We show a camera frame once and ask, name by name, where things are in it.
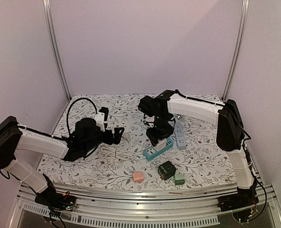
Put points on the right aluminium frame post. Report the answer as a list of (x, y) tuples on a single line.
[(237, 49)]

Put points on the floral patterned table mat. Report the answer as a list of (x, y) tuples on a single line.
[(202, 162)]

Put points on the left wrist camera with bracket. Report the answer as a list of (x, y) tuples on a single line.
[(101, 118)]

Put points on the light blue power strip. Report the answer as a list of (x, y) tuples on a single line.
[(179, 135)]

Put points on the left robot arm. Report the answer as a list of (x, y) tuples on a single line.
[(14, 138)]

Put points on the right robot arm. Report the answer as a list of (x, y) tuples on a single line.
[(223, 116)]

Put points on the left aluminium frame post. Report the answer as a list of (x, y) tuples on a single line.
[(55, 50)]

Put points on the white cube socket adapter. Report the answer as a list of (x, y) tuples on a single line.
[(161, 144)]

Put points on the teal power strip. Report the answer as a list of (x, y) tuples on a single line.
[(155, 151)]

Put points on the aluminium front rail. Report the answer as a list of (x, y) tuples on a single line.
[(192, 208)]

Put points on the aluminium frame post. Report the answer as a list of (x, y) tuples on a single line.
[(55, 50), (237, 49)]

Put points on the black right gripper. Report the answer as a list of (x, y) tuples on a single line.
[(157, 138)]

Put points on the dark green cube adapter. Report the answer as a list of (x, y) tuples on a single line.
[(166, 170)]

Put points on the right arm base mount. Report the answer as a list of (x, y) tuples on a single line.
[(243, 204)]

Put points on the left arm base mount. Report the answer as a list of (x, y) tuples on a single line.
[(57, 201)]

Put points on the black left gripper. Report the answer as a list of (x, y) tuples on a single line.
[(109, 140)]

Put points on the pink plug adapter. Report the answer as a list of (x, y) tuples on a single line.
[(138, 177)]

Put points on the light green plug adapter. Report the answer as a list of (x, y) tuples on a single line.
[(179, 179)]

